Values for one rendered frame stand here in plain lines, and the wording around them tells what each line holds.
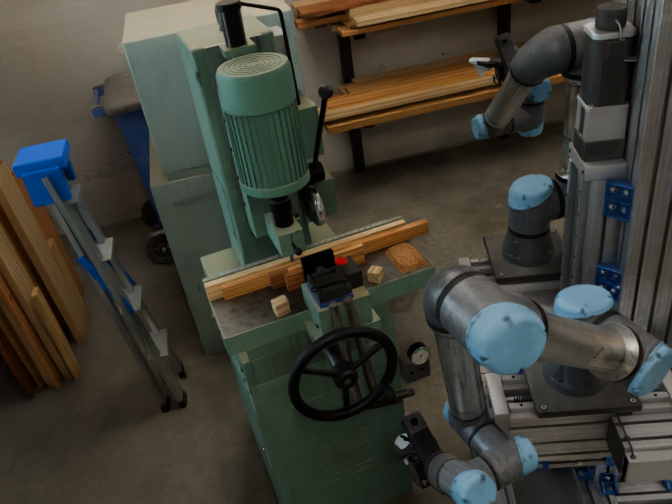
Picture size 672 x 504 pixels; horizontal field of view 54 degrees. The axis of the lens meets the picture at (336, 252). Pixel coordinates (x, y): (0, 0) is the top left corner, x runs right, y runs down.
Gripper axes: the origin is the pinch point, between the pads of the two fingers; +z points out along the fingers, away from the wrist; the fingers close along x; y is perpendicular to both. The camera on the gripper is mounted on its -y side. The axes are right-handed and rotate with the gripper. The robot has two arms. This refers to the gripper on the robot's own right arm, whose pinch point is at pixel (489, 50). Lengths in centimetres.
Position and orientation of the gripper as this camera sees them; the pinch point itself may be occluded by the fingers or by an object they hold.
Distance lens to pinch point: 232.8
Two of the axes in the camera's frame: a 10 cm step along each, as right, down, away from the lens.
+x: 9.4, -3.4, 0.4
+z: -2.3, -5.2, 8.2
